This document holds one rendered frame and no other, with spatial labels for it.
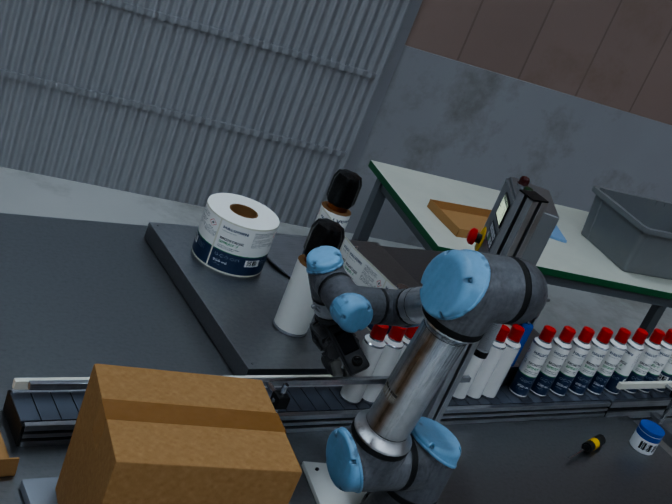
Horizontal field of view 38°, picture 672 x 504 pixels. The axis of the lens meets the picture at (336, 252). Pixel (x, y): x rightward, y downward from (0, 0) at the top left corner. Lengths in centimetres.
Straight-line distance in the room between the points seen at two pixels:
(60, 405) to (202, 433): 45
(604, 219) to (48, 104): 259
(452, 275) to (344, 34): 348
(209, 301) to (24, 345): 49
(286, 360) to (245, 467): 80
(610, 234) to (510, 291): 268
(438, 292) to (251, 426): 37
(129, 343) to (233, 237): 45
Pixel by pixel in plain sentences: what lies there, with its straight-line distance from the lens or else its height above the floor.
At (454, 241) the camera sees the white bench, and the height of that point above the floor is 80.
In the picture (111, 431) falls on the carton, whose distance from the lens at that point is 151.
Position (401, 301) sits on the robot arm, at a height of 123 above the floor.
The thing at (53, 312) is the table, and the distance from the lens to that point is 230.
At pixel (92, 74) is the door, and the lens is 480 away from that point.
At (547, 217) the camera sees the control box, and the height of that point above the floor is 147.
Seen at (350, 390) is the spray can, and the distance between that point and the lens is 223.
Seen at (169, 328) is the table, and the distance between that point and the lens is 236.
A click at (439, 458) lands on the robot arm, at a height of 105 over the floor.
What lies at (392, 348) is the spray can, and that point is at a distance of 220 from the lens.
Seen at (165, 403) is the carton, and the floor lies 112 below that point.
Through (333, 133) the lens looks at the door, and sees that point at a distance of 516.
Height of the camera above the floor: 203
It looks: 23 degrees down
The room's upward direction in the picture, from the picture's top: 22 degrees clockwise
